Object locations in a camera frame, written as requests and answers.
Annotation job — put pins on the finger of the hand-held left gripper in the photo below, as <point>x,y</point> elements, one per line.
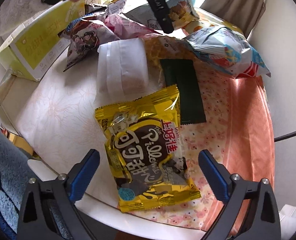
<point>166,22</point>

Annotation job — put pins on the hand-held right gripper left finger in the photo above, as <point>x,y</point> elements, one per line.
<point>85,171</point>

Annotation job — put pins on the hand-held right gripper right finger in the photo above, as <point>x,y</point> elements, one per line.
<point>212,173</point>

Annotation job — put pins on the pink and white snack packet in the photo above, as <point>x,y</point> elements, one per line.
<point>124,25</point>

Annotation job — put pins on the gold cocoa snack packet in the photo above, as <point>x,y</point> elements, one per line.
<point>143,140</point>

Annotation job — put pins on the yellow-green cardboard box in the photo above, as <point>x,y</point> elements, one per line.
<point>33,47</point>

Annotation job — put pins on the grey biscuit snack packet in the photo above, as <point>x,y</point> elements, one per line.
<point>181,8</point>

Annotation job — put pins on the yellow striped snack packet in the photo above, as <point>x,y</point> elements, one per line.
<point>118,1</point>

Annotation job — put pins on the clear yellow noodle packet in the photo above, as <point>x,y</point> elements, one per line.
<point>155,52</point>

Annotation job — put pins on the orange floral cloth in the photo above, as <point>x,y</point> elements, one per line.
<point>237,130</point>

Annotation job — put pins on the striped flower blanket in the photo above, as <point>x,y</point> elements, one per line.
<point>220,20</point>

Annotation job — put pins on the blue white red snack packet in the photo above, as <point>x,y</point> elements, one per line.
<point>220,47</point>

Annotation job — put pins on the white wrapped snack packet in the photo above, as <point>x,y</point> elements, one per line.
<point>123,65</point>

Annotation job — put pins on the dark green snack packet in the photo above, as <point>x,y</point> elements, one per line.
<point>182,90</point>

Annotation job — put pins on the brown cartoon snack packet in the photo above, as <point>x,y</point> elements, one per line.
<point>85,40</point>

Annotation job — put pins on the blue fleece garment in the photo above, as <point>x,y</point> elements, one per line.
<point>3,175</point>

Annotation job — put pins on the white paper bag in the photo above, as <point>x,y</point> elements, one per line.
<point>292,217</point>

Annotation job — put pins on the white cardboard carton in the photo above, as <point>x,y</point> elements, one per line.
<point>5,97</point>

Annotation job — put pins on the white fluffy towel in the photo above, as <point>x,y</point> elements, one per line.
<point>13,10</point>

